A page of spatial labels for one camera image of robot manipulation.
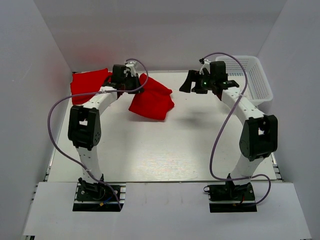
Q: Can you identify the white plastic mesh basket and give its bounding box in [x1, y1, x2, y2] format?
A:
[215, 55, 273, 106]

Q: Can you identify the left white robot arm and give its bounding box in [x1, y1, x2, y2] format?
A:
[67, 59, 144, 200]

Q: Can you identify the folded red t-shirt stack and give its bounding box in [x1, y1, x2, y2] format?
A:
[70, 68, 112, 95]

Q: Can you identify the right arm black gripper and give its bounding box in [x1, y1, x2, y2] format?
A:
[179, 70, 215, 95]

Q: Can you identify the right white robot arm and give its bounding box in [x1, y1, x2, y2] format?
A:
[179, 58, 278, 200]

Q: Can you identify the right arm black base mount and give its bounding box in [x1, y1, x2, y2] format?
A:
[203, 181, 257, 213]

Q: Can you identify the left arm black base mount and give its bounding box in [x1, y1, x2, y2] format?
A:
[72, 178, 126, 213]

